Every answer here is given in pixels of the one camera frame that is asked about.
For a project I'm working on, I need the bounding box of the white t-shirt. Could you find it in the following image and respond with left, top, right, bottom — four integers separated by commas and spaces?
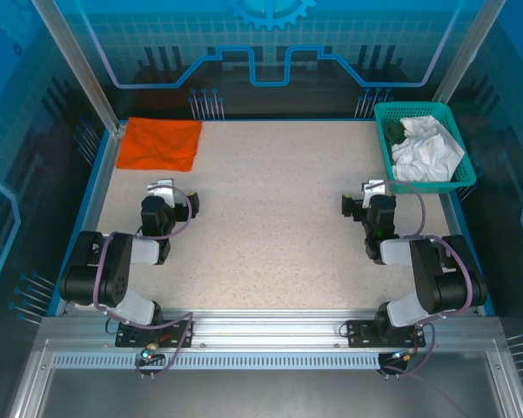
390, 114, 466, 183

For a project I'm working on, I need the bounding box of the orange folded t-shirt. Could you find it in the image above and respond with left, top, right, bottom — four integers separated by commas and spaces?
115, 116, 204, 173

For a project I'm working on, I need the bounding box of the dark green t-shirt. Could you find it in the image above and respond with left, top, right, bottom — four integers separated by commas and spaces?
382, 120, 408, 147

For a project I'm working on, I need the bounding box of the teal plastic mesh basket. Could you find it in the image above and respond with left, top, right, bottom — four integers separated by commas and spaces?
372, 101, 478, 196

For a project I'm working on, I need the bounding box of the small connector with green light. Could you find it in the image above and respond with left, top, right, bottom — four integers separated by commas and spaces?
138, 343, 164, 365
389, 347, 420, 366

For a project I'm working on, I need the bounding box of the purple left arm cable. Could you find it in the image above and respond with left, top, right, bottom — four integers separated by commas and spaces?
93, 183, 196, 381

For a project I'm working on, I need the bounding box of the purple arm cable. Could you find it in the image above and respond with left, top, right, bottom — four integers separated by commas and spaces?
93, 183, 196, 381
376, 180, 473, 381

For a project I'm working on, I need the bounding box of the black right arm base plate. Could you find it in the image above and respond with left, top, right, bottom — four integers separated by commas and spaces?
345, 320, 426, 348

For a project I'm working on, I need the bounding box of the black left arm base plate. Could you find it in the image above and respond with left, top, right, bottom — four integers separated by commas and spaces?
115, 318, 196, 348

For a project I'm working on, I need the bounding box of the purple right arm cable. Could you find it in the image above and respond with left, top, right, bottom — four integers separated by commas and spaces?
376, 180, 473, 381

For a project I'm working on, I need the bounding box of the aluminium front frame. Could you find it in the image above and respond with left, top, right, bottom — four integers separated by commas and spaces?
6, 309, 521, 418

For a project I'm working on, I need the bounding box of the aluminium corner post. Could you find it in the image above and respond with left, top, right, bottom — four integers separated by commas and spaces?
432, 0, 509, 108
30, 0, 125, 134

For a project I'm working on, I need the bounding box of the slotted grey cable duct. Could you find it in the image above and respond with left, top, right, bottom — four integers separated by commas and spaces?
50, 353, 383, 371

